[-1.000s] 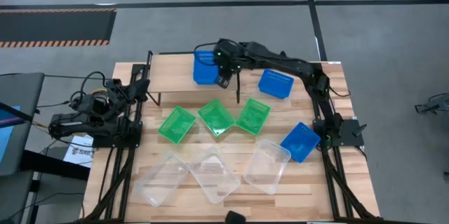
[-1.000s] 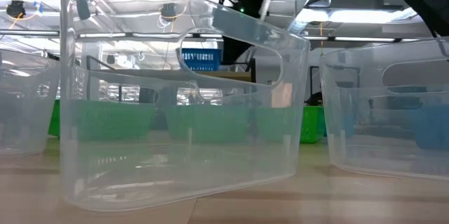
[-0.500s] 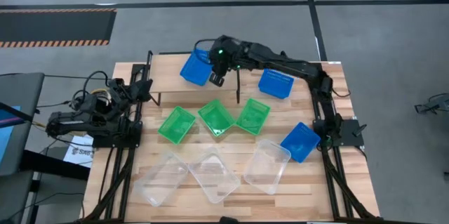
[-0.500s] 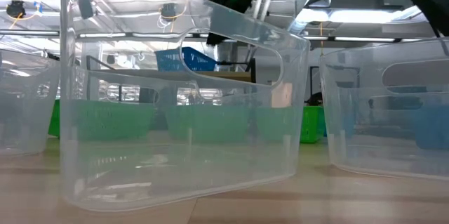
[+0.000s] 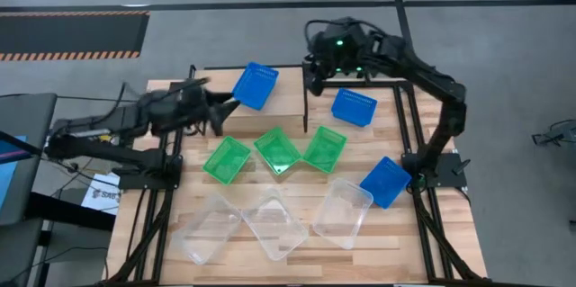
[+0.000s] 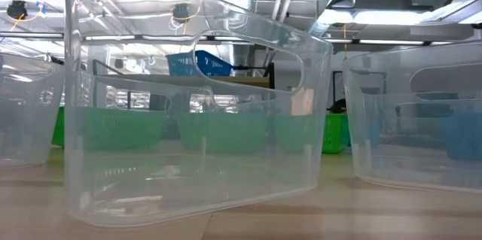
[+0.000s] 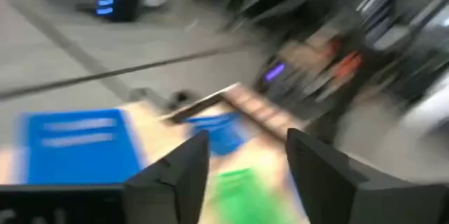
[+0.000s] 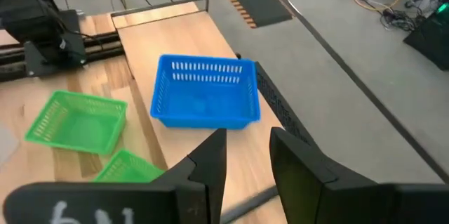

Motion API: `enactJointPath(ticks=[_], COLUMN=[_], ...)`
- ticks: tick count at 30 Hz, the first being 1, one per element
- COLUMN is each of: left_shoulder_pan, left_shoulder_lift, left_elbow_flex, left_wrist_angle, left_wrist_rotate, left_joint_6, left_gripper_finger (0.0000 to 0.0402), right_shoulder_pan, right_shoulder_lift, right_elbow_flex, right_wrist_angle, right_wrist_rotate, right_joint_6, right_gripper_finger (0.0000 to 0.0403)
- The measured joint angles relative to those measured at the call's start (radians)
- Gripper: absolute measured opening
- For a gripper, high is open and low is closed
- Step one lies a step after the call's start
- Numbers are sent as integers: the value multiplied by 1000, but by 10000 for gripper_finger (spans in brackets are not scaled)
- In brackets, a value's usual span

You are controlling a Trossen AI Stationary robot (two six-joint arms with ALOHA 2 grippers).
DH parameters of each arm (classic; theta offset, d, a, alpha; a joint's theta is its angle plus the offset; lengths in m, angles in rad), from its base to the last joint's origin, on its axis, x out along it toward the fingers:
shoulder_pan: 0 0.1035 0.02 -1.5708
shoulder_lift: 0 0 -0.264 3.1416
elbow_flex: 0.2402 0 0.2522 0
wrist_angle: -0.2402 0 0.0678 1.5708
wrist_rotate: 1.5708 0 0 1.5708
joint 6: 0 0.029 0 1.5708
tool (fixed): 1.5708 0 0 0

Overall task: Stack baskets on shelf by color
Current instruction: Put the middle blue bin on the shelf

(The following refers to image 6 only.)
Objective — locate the blue plastic basket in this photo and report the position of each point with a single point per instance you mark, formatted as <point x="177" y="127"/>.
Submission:
<point x="465" y="138"/>
<point x="374" y="132"/>
<point x="211" y="65"/>

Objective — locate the clear plastic bin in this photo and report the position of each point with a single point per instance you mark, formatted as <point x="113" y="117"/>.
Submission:
<point x="150" y="180"/>
<point x="414" y="157"/>
<point x="30" y="119"/>

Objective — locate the black ceiling device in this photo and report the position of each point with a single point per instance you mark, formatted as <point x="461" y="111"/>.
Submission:
<point x="181" y="11"/>
<point x="17" y="10"/>

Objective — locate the ceiling light strip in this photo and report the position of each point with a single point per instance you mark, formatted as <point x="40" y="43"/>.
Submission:
<point x="30" y="35"/>
<point x="109" y="37"/>
<point x="391" y="42"/>

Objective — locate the wooden shelf with black frame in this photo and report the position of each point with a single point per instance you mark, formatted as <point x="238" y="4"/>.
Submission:
<point x="241" y="81"/>

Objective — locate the black door frame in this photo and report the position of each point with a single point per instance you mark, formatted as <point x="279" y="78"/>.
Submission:
<point x="334" y="85"/>

